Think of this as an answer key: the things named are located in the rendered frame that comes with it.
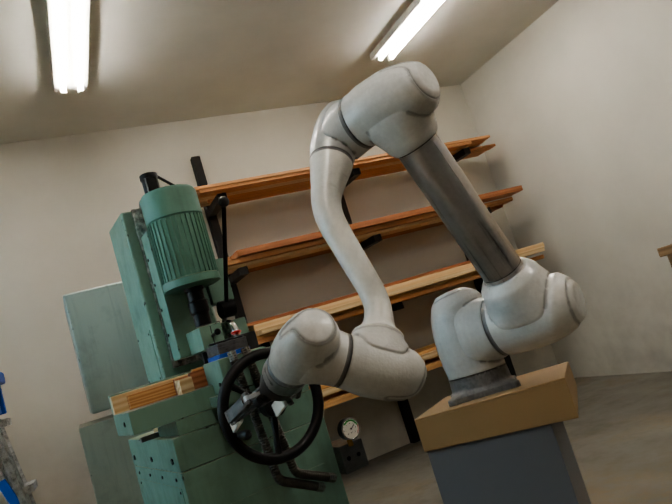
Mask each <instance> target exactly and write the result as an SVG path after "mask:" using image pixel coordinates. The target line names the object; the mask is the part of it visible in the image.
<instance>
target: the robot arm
mask: <svg viewBox="0 0 672 504"><path fill-rule="evenodd" d="M439 100H440V87H439V83H438V81H437V79H436V77H435V75H434V74H433V72H432V71H431V70H430V69H429V68H428V67H427V66H426V65H424V64H422V63H420V62H414V61H407V62H401V63H397V64H394V65H391V66H388V67H386V68H384V69H382V70H380V71H378V72H376V73H375V74H373V75H372V76H370V77H368V78H367V79H365V80H364V81H362V82H361V83H360V84H358V85H357V86H355V87H354V88H353V89H352V90H351V91H350V92H349V93H348V94H347V95H345V96H344V97H343V98H341V99H339V100H335V101H332V102H331V103H329V104H328V105H327V106H326V107H325V108H324V109H323V110H322V111H321V113H320V115H319V116H318V118H317V121H316V123H315V126H314V130H313V134H312V138H311V144H310V161H309V167H310V182H311V204H312V210H313V214H314V218H315V221H316V223H317V226H318V228H319V230H320V232H321V234H322V236H323V238H324V239H325V241H326V242H327V244H328V246H329V247H330V249H331V251H332V252H333V254H334V256H335V257H336V259H337V260H338V262H339V264H340V265H341V267H342V268H343V270H344V272H345V273H346V275H347V277H348V278H349V280H350V281H351V283H352V285H353V286H354V288H355V290H356V291H357V293H358V295H359V297H360V299H361V301H362V303H363V307H364V320H363V323H362V324H361V325H359V326H357V327H356V328H354V329H353V331H352V334H349V333H346V332H344V331H341V330H340V329H339V328H338V325H337V323H336V321H335V320H334V318H333V317H332V316H331V315H330V314H329V313H328V312H326V311H324V310H322V309H318V308H307V309H304V310H302V311H300V312H298V313H296V314H295V315H294V316H292V317H291V318H290V319H289V320H288V321H287V322H286V323H285V324H284V325H283V327H282V328H281V329H280V331H279V332H278V334H277V335H276V337H275V339H274V341H273V343H272V346H271V350H270V354H269V356H268V358H267V360H266V362H265V363H264V365H263V369H262V375H261V378H260V386H259V387H258V388H257V389H256V390H255V391H254V392H252V394H250V395H249V393H248V392H244V393H242V395H241V397H240V398H239V399H238V400H237V401H236V402H235V403H234V404H233V405H232V406H231V407H230V408H229V409H228V410H227V411H226V412H225V413H224V414H225V417H226V419H227V421H228V424H230V426H231V429H232V431H233V433H236V432H237V430H238V429H239V427H240V426H241V424H242V423H243V421H244V420H243V418H244V417H246V416H247V415H248V414H250V413H251V412H252V411H254V410H255V409H257V408H259V407H263V406H265V405H266V404H267V403H269V402H272V401H273V400H274V402H273V404H272V405H271V406H272V409H273V411H274V413H275V415H276V417H278V416H279V415H280V414H281V413H282V411H283V410H284V409H285V407H286V406H287V405H288V404H289V406H292V405H293V404H294V402H293V400H292V399H293V398H295V399H299V398H300V397H301V392H302V388H303V387H304V386H305V384H318V385H327V386H332V387H336V388H339V389H342V390H345V391H347V392H349V393H352V394H355V395H358V396H362V397H366V398H371V399H377V400H383V401H404V400H407V399H408V398H411V397H413V396H415V395H417V394H418V393H419V392H420V391H421V389H422V387H423V386H424V383H425V380H426V376H427V368H426V366H425V362H424V360H423V359H422V358H421V356H420V355H419V354H418V353H417V352H416V351H414V350H412V349H410V348H408V344H407V343H406V342H405V340H404V335H403V333H402V332H401V331H400V330H399V329H397V328H396V327H395V323H394V316H393V310H392V306H391V302H390V299H389V296H388V294H387V291H386V289H385V287H384V285H383V283H382V281H381V279H380V278H379V276H378V274H377V272H376V271H375V269H374V267H373V266H372V264H371V262H370V260H369V259H368V257H367V255H366V253H365V252H364V250H363V248H362V247H361V245H360V243H359V241H358V240H357V238H356V236H355V234H354V233H353V231H352V229H351V227H350V226H349V224H348V222H347V220H346V218H345V216H344V213H343V210H342V204H341V201H342V195H343V192H344V190H345V187H346V184H347V181H348V179H349V177H350V174H351V172H352V169H353V165H354V161H355V159H358V158H360V157H361V156H362V155H363V154H364V153H366V152H367V151H368V150H370V149H371V148H372V147H374V146H377V147H379V148H381V149H382V150H384V151H385V152H387V154H389V155H390V156H392V157H394V158H399V160H400V161H401V162H402V164H403V165H404V167H405V168H406V170H407V171H408V173H409V174H410V175H411V177H412V178H413V180H414V181H415V183H416V184H417V186H418V187H419V188H420V190H421V191H422V193H423V194H424V196H425V197H426V198H427V200H428V201H429V203H430V204H431V206H432V207H433V209H434V210H435V211H436V213H437V214H438V216H439V217H440V219H441V220H442V222H443V223H444V224H445V226H446V227H447V229H448V230H449V232H450V233H451V234H452V236H453V237H454V239H455V240H456V242H457V243H458V245H459V246H460V247H461V249H462V250H463V252H464V253H465V255H466V256H467V258H468V259H469V260H470V262H471V263H472V265H473V266H474V268H475V269H476V271H477V272H478V273H479V275H480V276H481V278H482V279H483V284H482V290H481V293H480V292H479V291H477V290H475V289H472V288H467V287H460V288H456V289H454V290H451V291H449V292H446V293H444V294H442V295H440V296H439V297H437V298H436V299H435V300H434V303H433V305H432V308H431V328H432V334H433V338H434V342H435V346H436V349H437V352H438V355H439V358H440V360H441V363H442V366H443V368H444V370H445V372H446V374H447V377H448V380H449V383H450V387H451V391H452V394H451V399H450V400H449V401H448V404H449V407H453V406H456V405H459V404H462V403H465V402H468V401H472V400H475V399H478V398H482V397H485V396H488V395H492V394H495V393H498V392H502V391H505V390H509V389H512V388H516V387H519V386H521V384H520V381H519V380H518V379H517V378H516V376H515V375H511V373H510V371H509V369H508V367H507V365H506V362H505V359H504V357H506V356H508V355H510V354H515V353H521V352H526V351H530V350H533V349H537V348H540V347H543V346H546V345H549V344H552V343H555V342H557V341H559V340H561V339H563V338H565V337H566V336H568V335H569V334H571V333H572V332H573V331H575V330H576V329H577V328H578V327H579V325H580V323H581V322H582V321H583V320H584V318H585V316H586V303H585V299H584V295H583V293H582V290H581V288H580V287H579V285H578V284H577V283H576V282H575V281H573V280H572V279H571V278H570V277H568V276H566V275H564V274H561V273H558V272H555V273H551V274H550V272H549V271H547V270H546V269H544V268H543V267H542V266H540V265H539V264H538V263H537V262H536V261H534V260H532V259H528V258H523V257H519V256H518V254H517V253H516V251H515V250H514V248H513V247H512V245H511V244H510V242H509V241H508V239H507V238H506V236H505V235H504V233H503V232H502V230H501V229H500V227H499V226H498V224H497V223H496V221H495V220H494V218H493V217H492V215H491V214H490V212H489V211H488V209H487V208H486V206H485V205H484V203H483V202H482V200H481V199H480V197H479V196H478V194H477V193H476V191H475V190H474V188H473V186H472V184H471V183H470V181H469V180H468V178H467V177H466V175H465V174H464V172H463V171H462V169H461V168H460V166H459V165H458V163H457V162H456V160H455V159H454V157H453V156H452V154H451V153H450V151H449V150H448V149H447V147H446V146H445V144H444V143H443V141H442V140H441V138H440V137H439V135H438V134H437V133H436V131H437V129H438V127H437V120H436V117H435V112H434V110H435V109H436V108H437V107H438V104H439ZM262 401H263V402H262Z"/></svg>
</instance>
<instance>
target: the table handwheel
mask: <svg viewBox="0 0 672 504"><path fill-rule="evenodd" d="M270 350H271V348H261V349H257V350H254V351H252V352H249V353H247V354H246V355H244V356H243V357H241V358H240V359H239V360H237V361H236V362H235V363H234V364H233V365H232V367H231V368H230V369H229V371H228V372H227V374H226V375H225V377H224V379H223V381H222V384H221V386H220V390H219V394H218V400H217V414H218V420H219V424H220V427H221V430H222V433H223V435H224V437H225V438H226V440H227V442H228V443H229V444H230V446H231V447H232V448H233V449H234V450H235V451H236V452H237V453H238V454H239V455H241V456H242V457H244V458H245V459H247V460H249V461H251V462H254V463H257V464H261V465H278V464H283V463H286V462H289V461H291V460H293V459H295V458H296V457H298V456H299V455H301V454H302V453H303V452H304V451H305V450H306V449H307V448H308V447H309V446H310V445H311V443H312V442H313V441H314V439H315V437H316V435H317V433H318V431H319V429H320V426H321V423H322V418H323V411H324V401H323V393H322V389H321V386H320V385H318V384H309V387H310V389H311V393H312V398H313V414H312V418H311V422H310V425H309V427H308V429H307V431H306V433H305V434H304V436H303V437H302V438H301V440H300V441H299V442H298V443H296V444H295V445H294V446H293V447H291V448H289V449H287V450H285V451H282V450H281V443H280V436H279V426H278V417H276V415H275V413H274V411H273V409H272V406H271V405H272V404H273V402H274V400H273V401H272V402H269V403H267V404H266V405H265V406H263V407H259V408H257V410H258V413H262V414H263V415H264V416H266V417H271V424H272V431H273V438H274V447H275V453H263V452H259V451H256V450H254V449H252V448H250V447H249V446H248V445H246V444H245V443H244V442H243V441H242V440H241V439H239V438H238V437H237V434H236V433H233V431H232V429H231V426H230V424H228V421H227V419H226V417H225V414H224V413H225V412H226V411H227V410H228V409H229V397H230V393H231V390H232V391H234V392H237V393H239V394H241V395H242V393H244V392H248V393H249V395H250V394H252V392H251V391H248V390H246V389H244V388H242V387H240V386H238V385H235V384H234V382H235V380H236V379H237V377H238V376H239V374H240V373H241V372H242V371H243V370H244V369H245V368H246V367H248V366H249V365H250V364H252V363H254V362H256V361H259V360H262V359H267V358H268V356H269V354H270Z"/></svg>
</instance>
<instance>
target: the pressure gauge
mask: <svg viewBox="0 0 672 504"><path fill-rule="evenodd" d="M353 424H354V425H353ZM352 426H353V427H352ZM350 428H352V430H350ZM337 431H338V434H339V436H340V437H341V438H342V439H344V440H347V443H348V445H349V447H350V446H353V445H354V444H353V441H352V440H354V439H356V438H357V437H358V436H359V434H360V424H359V422H358V421H357V420H356V419H355V418H351V417H350V418H344V419H342V420H341V421H340V422H339V424H338V427H337Z"/></svg>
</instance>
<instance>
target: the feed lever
mask: <svg viewBox="0 0 672 504"><path fill-rule="evenodd" d="M218 204H219V205H220V206H221V207H222V237H223V270H224V300H223V301H219V302H218V303H217V313H218V315H219V317H220V318H221V319H222V322H224V321H226V320H227V318H228V317H232V316H235V315H236V314H237V306H236V303H235V301H234V300H233V299H229V296H228V259H227V221H226V207H227V206H228V205H229V199H228V198H227V197H226V196H221V197H220V198H219V199H218Z"/></svg>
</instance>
